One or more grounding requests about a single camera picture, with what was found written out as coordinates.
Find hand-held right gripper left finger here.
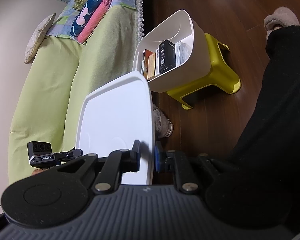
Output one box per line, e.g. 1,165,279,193
54,140,142,193

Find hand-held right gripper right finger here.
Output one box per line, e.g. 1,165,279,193
154,142,230,193

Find white plastic tray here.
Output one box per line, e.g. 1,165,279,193
76,71,157,185

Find tan medicine box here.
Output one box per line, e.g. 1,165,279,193
148,52,157,78

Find orange and green medicine box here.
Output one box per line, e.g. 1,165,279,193
142,49,151,78

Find black shaver box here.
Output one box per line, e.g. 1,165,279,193
158,39,178,75

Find white plastic bin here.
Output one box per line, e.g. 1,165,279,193
132,9,214,94

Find person's left hand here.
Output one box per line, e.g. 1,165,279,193
31,168,50,178

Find grey fuzzy slipper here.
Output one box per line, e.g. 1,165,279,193
264,6,300,30
152,104,174,138

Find yellow plastic stool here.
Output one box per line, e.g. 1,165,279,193
165,33,242,110

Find beige quilted cushion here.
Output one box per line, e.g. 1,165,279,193
24,13,56,64

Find person's black trousers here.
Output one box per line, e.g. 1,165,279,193
225,25,300,240

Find pink ribbed towel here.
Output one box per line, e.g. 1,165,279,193
77,0,117,43

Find navy towel with pink print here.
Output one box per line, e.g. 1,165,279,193
71,0,108,37

